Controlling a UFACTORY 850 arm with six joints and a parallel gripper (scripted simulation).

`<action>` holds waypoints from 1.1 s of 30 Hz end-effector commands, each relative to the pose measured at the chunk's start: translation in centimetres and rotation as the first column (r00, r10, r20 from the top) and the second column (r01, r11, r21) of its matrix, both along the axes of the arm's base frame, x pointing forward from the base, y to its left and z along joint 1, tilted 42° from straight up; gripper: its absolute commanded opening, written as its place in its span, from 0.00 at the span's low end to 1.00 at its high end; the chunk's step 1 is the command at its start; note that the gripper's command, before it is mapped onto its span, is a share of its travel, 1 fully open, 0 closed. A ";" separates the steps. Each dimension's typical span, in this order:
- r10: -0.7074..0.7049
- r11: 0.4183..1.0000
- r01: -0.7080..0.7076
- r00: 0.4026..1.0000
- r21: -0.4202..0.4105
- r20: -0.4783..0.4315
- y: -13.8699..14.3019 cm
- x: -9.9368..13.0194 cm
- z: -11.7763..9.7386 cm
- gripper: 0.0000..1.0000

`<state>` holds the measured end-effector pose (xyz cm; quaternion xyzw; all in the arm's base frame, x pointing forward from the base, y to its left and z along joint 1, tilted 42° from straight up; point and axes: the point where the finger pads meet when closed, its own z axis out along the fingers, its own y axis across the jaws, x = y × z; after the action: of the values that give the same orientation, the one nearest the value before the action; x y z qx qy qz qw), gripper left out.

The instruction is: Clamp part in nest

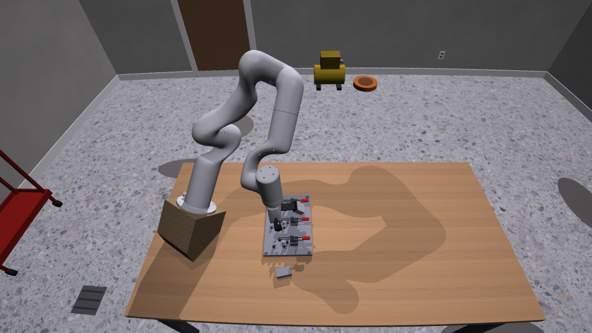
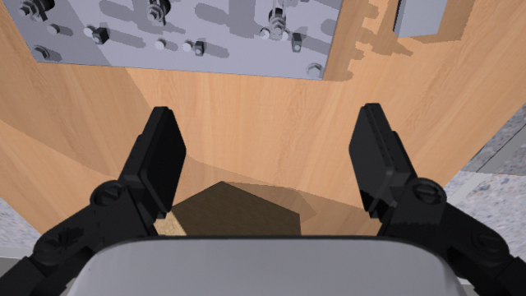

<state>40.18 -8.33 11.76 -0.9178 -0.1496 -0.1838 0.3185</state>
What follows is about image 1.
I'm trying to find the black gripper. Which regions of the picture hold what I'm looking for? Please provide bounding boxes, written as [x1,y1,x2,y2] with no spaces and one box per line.
[267,205,282,231]

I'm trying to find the black toggle clamp with red handle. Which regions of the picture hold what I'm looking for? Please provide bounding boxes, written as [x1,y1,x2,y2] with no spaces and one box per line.
[281,216,309,226]

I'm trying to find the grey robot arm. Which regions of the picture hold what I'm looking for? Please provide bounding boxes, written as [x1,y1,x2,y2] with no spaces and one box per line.
[176,50,305,215]

